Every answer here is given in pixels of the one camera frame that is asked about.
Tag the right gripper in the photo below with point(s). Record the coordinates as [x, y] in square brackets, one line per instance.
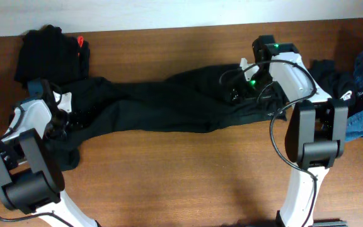
[249, 93]

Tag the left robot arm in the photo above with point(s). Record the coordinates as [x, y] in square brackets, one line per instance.
[31, 181]

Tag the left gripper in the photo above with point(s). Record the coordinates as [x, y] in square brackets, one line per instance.
[57, 132]

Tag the black trousers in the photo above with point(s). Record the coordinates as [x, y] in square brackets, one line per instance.
[193, 101]

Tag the folded black clothes stack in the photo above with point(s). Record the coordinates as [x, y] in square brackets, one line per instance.
[49, 54]

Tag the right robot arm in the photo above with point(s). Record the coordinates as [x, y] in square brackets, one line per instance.
[315, 136]

